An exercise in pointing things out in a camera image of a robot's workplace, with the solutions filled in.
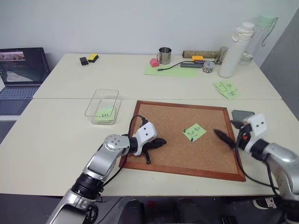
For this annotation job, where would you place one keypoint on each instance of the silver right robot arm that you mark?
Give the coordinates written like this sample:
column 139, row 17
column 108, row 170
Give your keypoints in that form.
column 280, row 155

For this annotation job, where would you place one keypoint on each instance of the clear jar of pushpins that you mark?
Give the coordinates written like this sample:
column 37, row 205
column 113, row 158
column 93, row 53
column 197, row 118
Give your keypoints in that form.
column 208, row 67

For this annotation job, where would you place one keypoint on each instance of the green sticky note with arrow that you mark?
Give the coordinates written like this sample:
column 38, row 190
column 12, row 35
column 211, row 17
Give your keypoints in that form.
column 196, row 133

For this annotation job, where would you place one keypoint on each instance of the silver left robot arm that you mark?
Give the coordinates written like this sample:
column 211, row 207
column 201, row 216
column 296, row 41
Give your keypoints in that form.
column 102, row 161

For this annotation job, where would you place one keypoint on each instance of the dark open laptop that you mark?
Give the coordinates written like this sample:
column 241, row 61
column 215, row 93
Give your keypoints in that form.
column 22, row 70

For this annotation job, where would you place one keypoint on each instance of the light green paper sheet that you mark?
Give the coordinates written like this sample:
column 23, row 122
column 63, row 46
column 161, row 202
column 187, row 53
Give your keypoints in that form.
column 172, row 73

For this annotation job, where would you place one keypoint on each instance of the white water bottle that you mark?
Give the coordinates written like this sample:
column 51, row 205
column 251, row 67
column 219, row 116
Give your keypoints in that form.
column 231, row 58

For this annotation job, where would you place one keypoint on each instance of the yellow toy brick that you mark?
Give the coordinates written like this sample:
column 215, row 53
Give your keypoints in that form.
column 198, row 58

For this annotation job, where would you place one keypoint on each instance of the small green handwritten note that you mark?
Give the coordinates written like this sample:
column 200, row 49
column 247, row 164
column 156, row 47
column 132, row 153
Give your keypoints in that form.
column 219, row 86

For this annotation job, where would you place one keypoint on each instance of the clear bottle with green lid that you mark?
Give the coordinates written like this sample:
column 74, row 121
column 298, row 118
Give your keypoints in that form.
column 254, row 42

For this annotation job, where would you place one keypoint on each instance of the pink rounded block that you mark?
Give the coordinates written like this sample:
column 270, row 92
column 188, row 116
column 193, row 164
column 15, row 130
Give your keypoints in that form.
column 154, row 63

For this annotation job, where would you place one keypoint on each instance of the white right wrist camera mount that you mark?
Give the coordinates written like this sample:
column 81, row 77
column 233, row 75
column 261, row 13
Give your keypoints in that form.
column 257, row 126

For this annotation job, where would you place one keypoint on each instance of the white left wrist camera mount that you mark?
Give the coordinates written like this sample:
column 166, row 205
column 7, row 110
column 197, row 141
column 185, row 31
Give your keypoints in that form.
column 146, row 133

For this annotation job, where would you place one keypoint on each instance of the green sticky note marked FH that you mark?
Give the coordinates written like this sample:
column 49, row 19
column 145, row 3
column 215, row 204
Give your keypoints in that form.
column 105, row 115

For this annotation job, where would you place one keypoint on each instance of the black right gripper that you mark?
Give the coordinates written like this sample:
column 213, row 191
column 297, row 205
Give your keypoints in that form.
column 246, row 133

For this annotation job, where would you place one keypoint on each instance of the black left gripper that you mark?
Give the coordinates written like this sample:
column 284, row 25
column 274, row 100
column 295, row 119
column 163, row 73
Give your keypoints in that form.
column 150, row 144

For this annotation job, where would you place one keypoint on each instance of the white and black sneaker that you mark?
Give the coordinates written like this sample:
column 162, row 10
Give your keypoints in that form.
column 265, row 203

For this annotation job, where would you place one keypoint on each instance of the stainless steel mug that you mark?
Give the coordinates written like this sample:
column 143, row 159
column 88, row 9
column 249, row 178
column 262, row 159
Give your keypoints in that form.
column 165, row 57

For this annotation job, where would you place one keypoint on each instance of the wood-framed cork board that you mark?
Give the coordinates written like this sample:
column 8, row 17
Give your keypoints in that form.
column 187, row 159

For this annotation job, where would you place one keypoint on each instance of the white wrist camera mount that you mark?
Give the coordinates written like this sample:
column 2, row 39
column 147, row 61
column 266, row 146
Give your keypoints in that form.
column 146, row 133
column 257, row 126

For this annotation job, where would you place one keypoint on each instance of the black rectangular block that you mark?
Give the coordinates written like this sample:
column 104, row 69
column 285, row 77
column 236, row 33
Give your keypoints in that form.
column 83, row 61

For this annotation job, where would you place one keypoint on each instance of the small metal cylinder can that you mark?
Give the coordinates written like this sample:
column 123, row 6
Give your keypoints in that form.
column 222, row 54

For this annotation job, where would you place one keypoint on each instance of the yellow and black eraser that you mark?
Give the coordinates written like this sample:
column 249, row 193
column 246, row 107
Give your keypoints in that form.
column 93, row 58

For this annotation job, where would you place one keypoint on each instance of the grey USB hub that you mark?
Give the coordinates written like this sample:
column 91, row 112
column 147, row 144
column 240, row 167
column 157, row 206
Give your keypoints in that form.
column 190, row 65

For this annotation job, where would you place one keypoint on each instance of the grey perforated panel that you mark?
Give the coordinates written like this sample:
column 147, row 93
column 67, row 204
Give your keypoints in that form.
column 5, row 130

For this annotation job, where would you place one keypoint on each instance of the clear plastic box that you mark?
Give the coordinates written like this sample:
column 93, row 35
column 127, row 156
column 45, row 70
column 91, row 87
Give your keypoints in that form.
column 106, row 98

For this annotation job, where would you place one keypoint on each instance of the large green handwritten note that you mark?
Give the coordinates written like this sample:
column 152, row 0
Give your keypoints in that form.
column 231, row 93

